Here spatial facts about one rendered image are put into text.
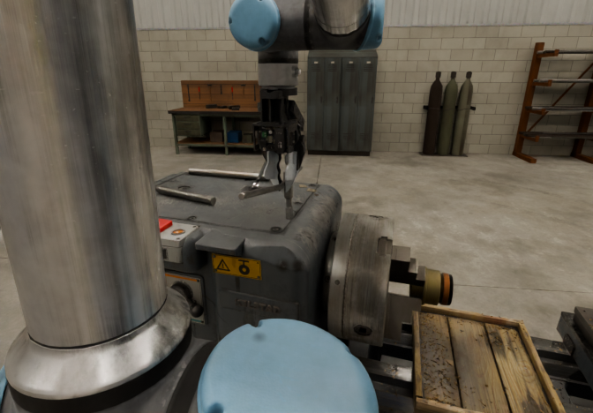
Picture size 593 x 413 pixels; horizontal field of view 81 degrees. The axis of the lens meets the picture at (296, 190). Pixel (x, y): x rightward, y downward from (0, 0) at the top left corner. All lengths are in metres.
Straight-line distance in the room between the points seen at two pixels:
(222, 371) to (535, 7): 8.20
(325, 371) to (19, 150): 0.22
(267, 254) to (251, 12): 0.42
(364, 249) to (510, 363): 0.50
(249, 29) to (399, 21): 7.03
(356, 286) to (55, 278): 0.63
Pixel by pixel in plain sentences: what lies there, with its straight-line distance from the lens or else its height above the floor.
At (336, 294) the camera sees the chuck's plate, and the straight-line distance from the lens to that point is 0.79.
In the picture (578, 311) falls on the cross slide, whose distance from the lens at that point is 1.24.
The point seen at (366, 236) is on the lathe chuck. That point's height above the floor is 1.22.
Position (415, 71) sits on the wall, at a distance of 7.50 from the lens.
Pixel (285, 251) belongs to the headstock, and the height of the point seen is 1.24.
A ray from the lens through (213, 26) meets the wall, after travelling 7.85.
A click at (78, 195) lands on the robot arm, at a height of 1.51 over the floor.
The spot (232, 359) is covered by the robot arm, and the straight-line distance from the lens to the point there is 0.26.
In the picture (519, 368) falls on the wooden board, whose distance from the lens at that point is 1.10.
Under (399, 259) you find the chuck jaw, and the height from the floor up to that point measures 1.19.
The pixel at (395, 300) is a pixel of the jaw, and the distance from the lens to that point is 0.91.
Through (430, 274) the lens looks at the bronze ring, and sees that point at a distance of 0.90.
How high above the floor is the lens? 1.57
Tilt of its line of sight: 19 degrees down
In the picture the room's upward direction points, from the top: straight up
